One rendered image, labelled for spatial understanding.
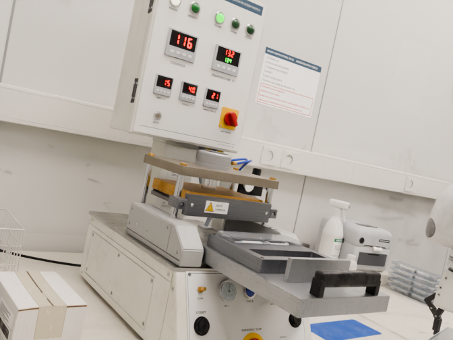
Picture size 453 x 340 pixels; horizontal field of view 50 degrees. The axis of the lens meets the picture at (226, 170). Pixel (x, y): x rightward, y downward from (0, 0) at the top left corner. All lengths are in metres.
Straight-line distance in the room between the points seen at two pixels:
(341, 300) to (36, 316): 0.51
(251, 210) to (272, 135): 0.83
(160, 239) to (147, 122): 0.33
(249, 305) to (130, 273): 0.26
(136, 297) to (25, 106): 0.65
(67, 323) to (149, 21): 0.69
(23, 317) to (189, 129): 0.60
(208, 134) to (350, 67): 1.03
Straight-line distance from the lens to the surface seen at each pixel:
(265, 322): 1.03
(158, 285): 0.97
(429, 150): 2.67
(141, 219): 1.06
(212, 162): 1.10
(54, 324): 0.92
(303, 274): 0.84
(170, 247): 0.94
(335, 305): 0.81
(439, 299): 1.34
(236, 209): 1.07
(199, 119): 1.25
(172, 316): 0.92
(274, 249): 0.92
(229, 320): 0.97
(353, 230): 1.94
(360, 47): 2.21
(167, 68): 1.20
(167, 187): 1.10
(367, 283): 0.85
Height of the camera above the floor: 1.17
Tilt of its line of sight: 3 degrees down
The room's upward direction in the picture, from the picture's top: 12 degrees clockwise
